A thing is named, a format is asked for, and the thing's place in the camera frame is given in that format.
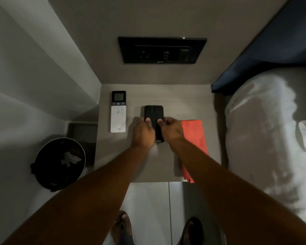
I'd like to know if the person's left hand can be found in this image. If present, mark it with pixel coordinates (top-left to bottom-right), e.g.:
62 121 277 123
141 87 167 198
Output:
131 117 156 150

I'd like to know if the person's right hand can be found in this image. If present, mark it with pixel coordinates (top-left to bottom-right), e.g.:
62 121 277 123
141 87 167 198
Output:
157 117 185 146

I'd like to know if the black remote control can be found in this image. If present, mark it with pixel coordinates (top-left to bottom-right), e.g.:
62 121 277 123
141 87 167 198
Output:
144 105 165 143

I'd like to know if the person's left forearm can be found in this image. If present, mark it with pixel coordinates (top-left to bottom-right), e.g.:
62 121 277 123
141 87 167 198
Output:
0 144 151 245

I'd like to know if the person's right forearm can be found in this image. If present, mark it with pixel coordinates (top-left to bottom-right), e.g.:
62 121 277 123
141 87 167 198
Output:
169 137 306 245

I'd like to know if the grey bedside table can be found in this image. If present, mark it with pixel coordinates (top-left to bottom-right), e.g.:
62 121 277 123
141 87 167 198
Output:
94 84 222 183

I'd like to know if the white remote control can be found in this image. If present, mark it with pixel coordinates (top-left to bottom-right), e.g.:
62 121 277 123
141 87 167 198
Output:
110 91 126 133

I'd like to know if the red cloth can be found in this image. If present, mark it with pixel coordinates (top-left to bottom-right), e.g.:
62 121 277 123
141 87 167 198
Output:
181 120 209 184

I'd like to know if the crumpled white paper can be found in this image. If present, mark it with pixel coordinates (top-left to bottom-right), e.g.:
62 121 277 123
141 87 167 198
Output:
60 151 82 167

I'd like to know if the black trash bin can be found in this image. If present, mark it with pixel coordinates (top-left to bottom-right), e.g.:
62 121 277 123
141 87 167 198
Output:
30 137 87 193

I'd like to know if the white pillow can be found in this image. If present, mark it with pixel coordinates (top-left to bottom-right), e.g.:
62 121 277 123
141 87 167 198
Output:
224 67 306 231

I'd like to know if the person's left foot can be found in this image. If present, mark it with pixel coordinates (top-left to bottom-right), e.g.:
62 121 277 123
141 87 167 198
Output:
111 211 135 245

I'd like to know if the person's foot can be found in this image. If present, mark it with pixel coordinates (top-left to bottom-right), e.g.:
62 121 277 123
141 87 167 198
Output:
178 217 204 245
111 211 135 245

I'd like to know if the person's right foot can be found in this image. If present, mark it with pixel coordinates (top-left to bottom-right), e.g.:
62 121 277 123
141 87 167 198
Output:
178 217 204 245

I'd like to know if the dark blue headboard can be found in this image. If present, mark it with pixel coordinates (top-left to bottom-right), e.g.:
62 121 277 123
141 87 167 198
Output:
211 0 306 96

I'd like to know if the black wall socket panel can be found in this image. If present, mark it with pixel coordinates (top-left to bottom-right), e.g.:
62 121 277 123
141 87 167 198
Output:
118 36 207 64

